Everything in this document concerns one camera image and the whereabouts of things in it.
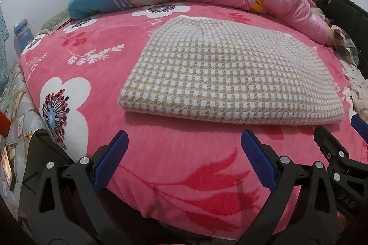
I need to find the cream fluffy blanket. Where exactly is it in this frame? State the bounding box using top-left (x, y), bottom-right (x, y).
top-left (341, 60), bottom-right (368, 119)

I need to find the red box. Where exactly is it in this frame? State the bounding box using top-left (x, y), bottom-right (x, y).
top-left (0, 111), bottom-right (12, 138)

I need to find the beige white checked sweater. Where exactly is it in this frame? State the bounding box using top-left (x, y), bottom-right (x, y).
top-left (119, 16), bottom-right (345, 126)

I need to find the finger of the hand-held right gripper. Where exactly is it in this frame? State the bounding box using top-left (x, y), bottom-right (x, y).
top-left (352, 114), bottom-right (368, 145)
top-left (313, 126), bottom-right (356, 170)

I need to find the teal patterned hanging cloth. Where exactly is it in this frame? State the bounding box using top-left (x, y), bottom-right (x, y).
top-left (0, 4), bottom-right (9, 87)

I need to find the black headboard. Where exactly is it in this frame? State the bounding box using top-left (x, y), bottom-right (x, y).
top-left (322, 0), bottom-right (368, 79)

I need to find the grey patterned bed sheet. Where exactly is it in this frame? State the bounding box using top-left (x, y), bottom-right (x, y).
top-left (0, 64), bottom-right (66, 234)

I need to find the green patterned mat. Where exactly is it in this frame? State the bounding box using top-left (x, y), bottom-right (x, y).
top-left (40, 8), bottom-right (72, 33)

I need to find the pink floral blanket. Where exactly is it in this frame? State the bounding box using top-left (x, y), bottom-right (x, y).
top-left (19, 2), bottom-right (358, 237)

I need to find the blue water bottle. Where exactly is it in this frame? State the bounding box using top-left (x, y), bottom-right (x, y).
top-left (14, 19), bottom-right (36, 47)

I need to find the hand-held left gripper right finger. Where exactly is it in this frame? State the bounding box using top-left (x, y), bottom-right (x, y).
top-left (240, 129), bottom-right (338, 245)

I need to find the plaid pillow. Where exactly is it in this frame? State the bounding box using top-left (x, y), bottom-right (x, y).
top-left (331, 25), bottom-right (358, 63)

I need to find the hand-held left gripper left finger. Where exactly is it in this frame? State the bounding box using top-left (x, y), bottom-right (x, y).
top-left (19, 130), bottom-right (130, 245)

